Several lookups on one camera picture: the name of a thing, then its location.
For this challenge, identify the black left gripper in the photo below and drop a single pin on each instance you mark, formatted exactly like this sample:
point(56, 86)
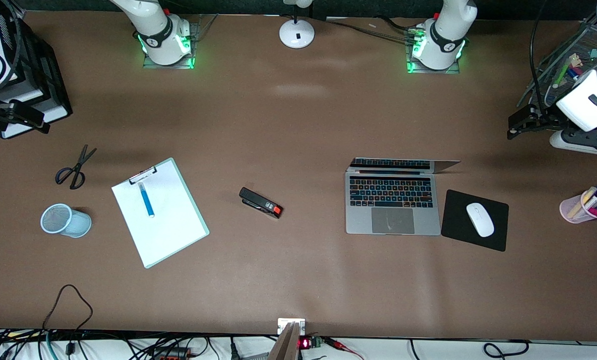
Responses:
point(547, 119)

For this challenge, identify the silver laptop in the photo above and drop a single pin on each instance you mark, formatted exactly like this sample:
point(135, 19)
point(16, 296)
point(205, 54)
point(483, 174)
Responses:
point(393, 220)

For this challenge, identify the blue marker white cap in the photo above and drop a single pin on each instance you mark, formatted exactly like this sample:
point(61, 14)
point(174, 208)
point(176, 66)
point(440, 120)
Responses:
point(147, 202)

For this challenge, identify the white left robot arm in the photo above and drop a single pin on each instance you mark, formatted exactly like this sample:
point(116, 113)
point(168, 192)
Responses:
point(446, 30)

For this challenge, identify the green pen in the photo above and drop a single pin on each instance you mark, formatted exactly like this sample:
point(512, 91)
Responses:
point(562, 75)

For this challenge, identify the pink translucent pen cup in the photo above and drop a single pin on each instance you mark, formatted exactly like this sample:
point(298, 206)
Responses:
point(571, 207)

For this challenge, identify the white computer mouse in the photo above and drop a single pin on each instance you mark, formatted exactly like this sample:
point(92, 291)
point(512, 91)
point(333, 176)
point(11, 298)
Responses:
point(480, 220)

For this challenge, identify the black mouse pad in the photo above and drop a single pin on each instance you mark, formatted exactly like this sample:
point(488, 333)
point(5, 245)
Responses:
point(453, 220)

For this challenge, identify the white round stand base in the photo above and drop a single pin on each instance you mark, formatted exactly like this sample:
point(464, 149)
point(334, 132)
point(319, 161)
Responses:
point(296, 34)

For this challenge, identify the black stapler orange tip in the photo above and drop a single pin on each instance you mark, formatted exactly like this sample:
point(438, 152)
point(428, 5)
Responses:
point(258, 201)

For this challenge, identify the red LED circuit board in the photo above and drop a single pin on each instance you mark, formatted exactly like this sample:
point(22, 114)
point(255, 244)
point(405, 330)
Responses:
point(309, 343)

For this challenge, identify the white paper sheet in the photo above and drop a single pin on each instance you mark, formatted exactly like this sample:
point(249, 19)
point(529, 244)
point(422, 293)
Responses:
point(168, 230)

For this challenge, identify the mint green clipboard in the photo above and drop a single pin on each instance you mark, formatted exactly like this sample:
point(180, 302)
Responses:
point(143, 175)

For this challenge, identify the orange black connector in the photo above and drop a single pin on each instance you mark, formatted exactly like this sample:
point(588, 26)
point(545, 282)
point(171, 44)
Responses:
point(173, 354)

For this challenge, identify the black scissors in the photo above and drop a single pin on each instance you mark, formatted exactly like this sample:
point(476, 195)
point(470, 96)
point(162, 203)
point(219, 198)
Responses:
point(81, 162)

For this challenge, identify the light blue mesh cup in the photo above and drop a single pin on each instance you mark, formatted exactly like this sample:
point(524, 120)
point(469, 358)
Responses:
point(76, 224)

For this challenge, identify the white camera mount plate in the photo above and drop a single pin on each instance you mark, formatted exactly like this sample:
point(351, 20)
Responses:
point(284, 322)

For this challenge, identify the grey camera mount bar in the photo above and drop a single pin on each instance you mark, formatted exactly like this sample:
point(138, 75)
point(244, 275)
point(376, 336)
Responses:
point(286, 347)

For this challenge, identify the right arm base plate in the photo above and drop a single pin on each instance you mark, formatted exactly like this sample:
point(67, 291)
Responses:
point(195, 35)

